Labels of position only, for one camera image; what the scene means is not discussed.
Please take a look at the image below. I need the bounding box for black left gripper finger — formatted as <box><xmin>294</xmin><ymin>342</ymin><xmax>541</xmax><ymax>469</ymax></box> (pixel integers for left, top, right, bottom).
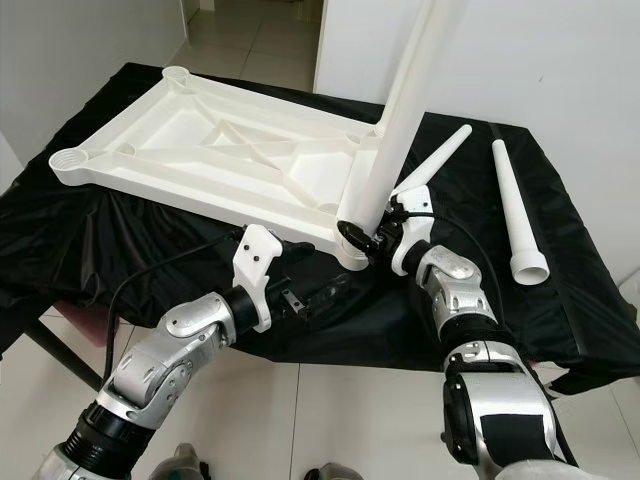
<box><xmin>298</xmin><ymin>275</ymin><xmax>357</xmax><ymax>318</ymax></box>

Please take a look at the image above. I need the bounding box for white plastic table leg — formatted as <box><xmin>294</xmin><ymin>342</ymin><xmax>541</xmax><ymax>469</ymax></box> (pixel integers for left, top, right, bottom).
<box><xmin>492</xmin><ymin>140</ymin><xmax>553</xmax><ymax>286</ymax></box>
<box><xmin>395</xmin><ymin>124</ymin><xmax>473</xmax><ymax>201</ymax></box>
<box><xmin>372</xmin><ymin>0</ymin><xmax>446</xmax><ymax>136</ymax></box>
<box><xmin>350</xmin><ymin>0</ymin><xmax>471</xmax><ymax>229</ymax></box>

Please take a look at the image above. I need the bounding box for white plastic table top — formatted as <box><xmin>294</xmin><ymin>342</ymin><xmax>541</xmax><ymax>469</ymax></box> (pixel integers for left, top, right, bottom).
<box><xmin>50</xmin><ymin>65</ymin><xmax>401</xmax><ymax>269</ymax></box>

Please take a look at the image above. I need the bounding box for robot right leg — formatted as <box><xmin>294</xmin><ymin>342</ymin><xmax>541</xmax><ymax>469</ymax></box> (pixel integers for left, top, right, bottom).
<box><xmin>305</xmin><ymin>462</ymin><xmax>366</xmax><ymax>480</ymax></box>

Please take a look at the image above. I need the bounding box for black table cloth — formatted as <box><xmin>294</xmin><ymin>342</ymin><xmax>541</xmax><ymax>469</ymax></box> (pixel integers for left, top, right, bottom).
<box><xmin>0</xmin><ymin>62</ymin><xmax>640</xmax><ymax>396</ymax></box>

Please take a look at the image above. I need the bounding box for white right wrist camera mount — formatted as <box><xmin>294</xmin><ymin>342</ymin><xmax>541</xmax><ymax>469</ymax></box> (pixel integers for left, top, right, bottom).
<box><xmin>390</xmin><ymin>187</ymin><xmax>436</xmax><ymax>273</ymax></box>

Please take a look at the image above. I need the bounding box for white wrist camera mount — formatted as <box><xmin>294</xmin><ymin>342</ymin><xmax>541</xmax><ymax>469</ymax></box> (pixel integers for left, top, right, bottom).
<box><xmin>390</xmin><ymin>187</ymin><xmax>436</xmax><ymax>273</ymax></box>
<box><xmin>232</xmin><ymin>225</ymin><xmax>283</xmax><ymax>333</ymax></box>

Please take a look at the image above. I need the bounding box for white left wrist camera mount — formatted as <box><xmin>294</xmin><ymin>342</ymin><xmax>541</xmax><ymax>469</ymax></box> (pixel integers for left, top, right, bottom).
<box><xmin>232</xmin><ymin>225</ymin><xmax>283</xmax><ymax>333</ymax></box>

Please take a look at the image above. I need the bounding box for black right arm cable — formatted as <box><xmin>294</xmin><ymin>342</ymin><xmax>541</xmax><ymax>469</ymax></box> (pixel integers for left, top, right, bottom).
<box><xmin>400</xmin><ymin>205</ymin><xmax>506</xmax><ymax>321</ymax></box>

